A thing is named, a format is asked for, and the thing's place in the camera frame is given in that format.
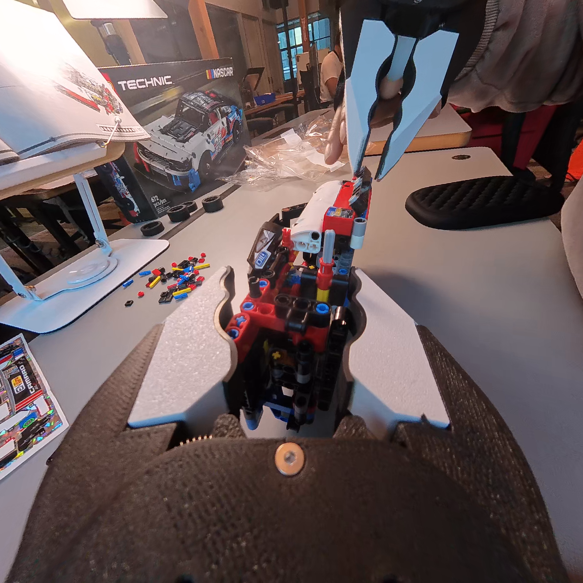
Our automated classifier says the white book stand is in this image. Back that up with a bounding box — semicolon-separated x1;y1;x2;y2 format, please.
0;141;170;334

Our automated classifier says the red office chair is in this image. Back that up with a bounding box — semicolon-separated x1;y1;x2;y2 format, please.
455;104;579;183

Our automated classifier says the lego instruction booklet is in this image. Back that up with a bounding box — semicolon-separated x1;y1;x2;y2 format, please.
0;7;151;165

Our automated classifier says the pile of small colourful pieces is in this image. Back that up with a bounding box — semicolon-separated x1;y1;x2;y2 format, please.
123;252;211;305

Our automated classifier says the holographic sticker sheet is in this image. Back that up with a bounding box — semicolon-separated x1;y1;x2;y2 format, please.
0;333;69;481

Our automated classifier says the crumpled clear plastic bag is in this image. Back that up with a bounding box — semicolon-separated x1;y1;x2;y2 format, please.
223;109;351;185

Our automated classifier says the long black lego beam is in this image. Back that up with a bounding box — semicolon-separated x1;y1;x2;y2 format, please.
350;166;372;212

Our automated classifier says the lego race car model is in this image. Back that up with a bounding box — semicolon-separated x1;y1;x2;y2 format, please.
225;180;372;431

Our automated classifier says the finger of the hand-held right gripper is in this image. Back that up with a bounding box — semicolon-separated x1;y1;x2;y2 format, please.
344;18;397;177
373;30;461;182

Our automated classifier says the lego set box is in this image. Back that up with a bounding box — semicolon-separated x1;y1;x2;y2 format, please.
98;57;249;224

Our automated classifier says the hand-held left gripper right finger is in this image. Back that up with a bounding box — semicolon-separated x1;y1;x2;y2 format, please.
342;268;452;440

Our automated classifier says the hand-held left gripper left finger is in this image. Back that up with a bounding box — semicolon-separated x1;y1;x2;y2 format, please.
128;265;241;430

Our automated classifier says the person's right hand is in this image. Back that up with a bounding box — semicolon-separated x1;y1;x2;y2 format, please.
324;75;443;165

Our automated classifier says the black textured wrist rest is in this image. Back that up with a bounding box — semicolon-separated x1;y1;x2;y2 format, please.
405;175;565;230

